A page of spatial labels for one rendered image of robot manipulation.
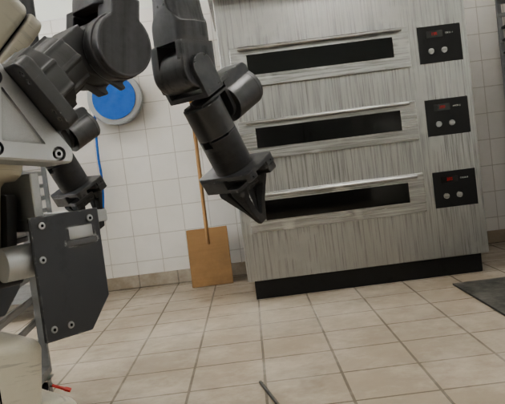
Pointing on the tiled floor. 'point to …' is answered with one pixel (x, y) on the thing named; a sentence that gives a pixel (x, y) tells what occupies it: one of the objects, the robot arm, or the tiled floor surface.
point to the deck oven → (357, 141)
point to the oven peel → (208, 247)
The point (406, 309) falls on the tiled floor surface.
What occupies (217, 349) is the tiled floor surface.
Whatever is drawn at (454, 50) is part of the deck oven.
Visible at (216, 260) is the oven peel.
